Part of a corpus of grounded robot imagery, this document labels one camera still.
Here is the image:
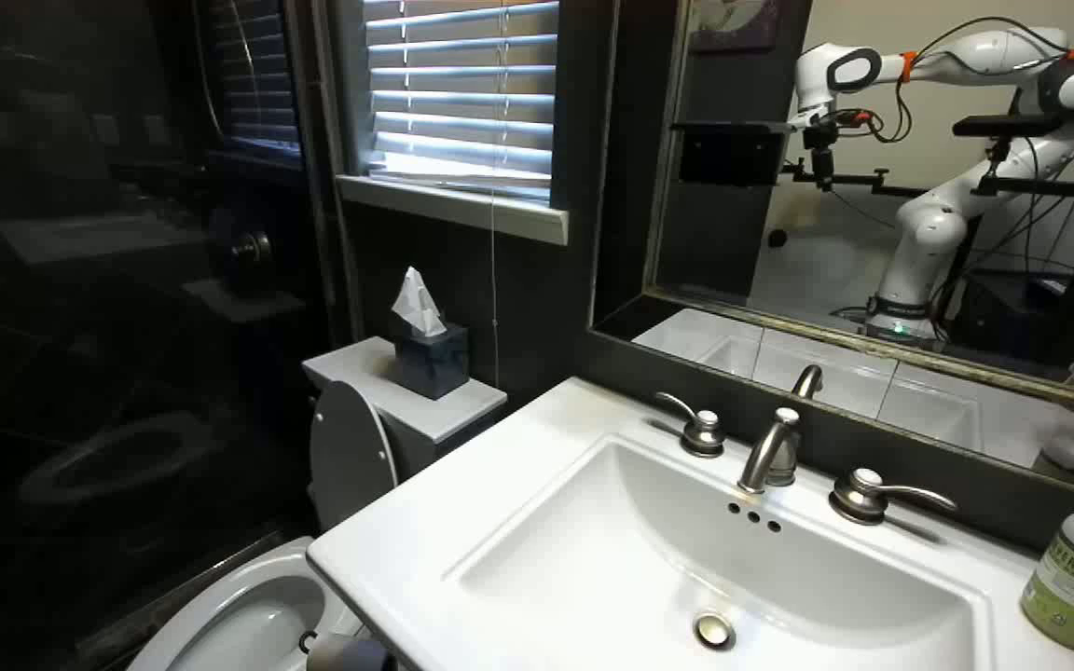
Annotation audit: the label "chrome tap handle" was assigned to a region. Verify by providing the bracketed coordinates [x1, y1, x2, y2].
[653, 388, 729, 458]
[828, 466, 959, 526]

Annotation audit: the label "dark teal tissue box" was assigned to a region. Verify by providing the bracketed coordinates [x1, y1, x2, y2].
[387, 320, 474, 402]

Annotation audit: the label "white tissue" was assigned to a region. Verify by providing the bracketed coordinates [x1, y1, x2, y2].
[387, 265, 453, 343]

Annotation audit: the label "white window sill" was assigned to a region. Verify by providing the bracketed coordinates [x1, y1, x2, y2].
[331, 173, 576, 251]

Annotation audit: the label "white toilet lid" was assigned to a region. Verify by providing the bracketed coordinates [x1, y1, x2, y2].
[306, 376, 404, 533]

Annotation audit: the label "white window blinds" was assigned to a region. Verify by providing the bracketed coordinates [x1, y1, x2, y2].
[360, 0, 564, 210]

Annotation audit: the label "chrome faucet spout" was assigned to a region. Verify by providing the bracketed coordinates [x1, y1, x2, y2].
[736, 402, 805, 497]

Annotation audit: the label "chrome sink drain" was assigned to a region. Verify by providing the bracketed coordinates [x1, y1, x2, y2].
[690, 613, 739, 656]

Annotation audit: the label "dark glass shower door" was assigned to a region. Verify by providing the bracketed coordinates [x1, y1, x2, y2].
[0, 0, 317, 671]

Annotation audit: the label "white pedestal sink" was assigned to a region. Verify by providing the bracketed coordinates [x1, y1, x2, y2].
[306, 373, 1074, 671]

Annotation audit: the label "framed wall mirror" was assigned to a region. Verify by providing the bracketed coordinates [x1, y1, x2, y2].
[586, 0, 1074, 414]

